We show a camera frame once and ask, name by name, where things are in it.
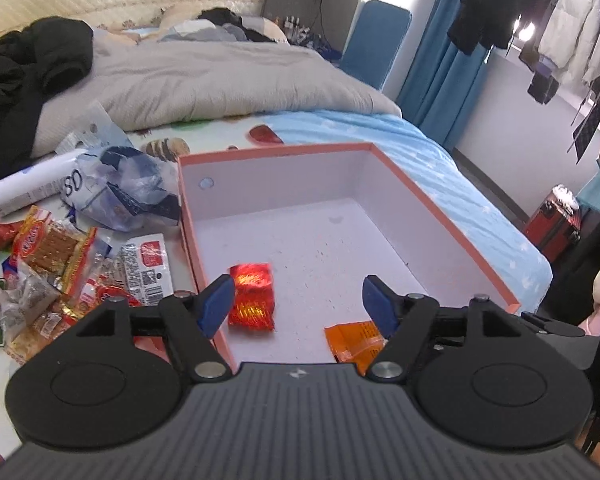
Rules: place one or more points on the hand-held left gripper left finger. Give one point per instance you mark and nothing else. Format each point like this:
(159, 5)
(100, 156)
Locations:
(216, 305)

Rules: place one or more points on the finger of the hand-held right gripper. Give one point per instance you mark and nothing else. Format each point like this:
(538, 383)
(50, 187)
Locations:
(555, 326)

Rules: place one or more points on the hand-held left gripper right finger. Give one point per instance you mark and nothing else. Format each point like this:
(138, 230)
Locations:
(380, 305)

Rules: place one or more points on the red foil snack packet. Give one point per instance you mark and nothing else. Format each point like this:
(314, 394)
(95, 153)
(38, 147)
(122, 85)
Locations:
(252, 297)

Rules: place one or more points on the orange snack packet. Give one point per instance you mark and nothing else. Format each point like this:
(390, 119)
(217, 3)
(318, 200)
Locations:
(355, 342)

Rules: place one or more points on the white packet with red label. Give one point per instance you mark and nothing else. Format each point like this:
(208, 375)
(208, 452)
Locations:
(147, 270)

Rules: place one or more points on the clear cracker packet red label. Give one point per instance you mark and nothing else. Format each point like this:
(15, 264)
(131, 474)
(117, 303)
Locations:
(50, 250)

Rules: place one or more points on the red suitcase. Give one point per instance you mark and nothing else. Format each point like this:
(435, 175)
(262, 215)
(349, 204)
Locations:
(555, 225)

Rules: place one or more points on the light blue bed sheet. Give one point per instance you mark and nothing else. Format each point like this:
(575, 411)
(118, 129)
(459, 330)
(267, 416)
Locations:
(455, 195)

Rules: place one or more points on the crumpled blue clear plastic bag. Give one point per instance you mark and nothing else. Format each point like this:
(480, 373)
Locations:
(130, 190)

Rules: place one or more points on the food print bed sheet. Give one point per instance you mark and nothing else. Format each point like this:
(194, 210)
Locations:
(160, 150)

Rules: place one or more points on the pile of assorted snack packets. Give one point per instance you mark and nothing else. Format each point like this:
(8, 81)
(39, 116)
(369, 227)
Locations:
(35, 310)

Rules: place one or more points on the white plastic tube package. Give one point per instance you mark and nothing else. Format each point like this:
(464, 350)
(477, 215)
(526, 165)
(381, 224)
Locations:
(27, 185)

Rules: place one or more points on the grey duvet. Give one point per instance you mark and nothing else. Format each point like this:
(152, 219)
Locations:
(205, 80)

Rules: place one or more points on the blue curtain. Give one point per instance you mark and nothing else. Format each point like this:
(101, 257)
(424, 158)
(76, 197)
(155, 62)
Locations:
(445, 80)

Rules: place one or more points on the hanging dark garment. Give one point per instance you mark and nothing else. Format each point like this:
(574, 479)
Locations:
(542, 87)

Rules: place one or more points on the blue chair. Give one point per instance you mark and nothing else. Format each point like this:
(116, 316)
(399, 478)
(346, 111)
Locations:
(375, 40)

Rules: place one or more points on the patterned pillow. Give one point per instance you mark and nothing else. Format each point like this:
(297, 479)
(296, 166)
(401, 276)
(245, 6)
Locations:
(270, 30)

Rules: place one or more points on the small bottles on nightstand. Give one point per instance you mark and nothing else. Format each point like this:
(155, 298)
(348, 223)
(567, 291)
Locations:
(295, 30)

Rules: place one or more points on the dark cloth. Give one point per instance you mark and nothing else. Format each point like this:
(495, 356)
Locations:
(220, 16)

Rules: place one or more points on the hanging white puffer jacket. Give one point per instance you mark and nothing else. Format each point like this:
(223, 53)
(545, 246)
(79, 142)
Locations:
(572, 25)

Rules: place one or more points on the black jacket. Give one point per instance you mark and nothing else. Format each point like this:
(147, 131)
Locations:
(15, 75)

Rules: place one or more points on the hanging black coat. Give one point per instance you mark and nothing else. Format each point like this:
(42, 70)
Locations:
(500, 0)

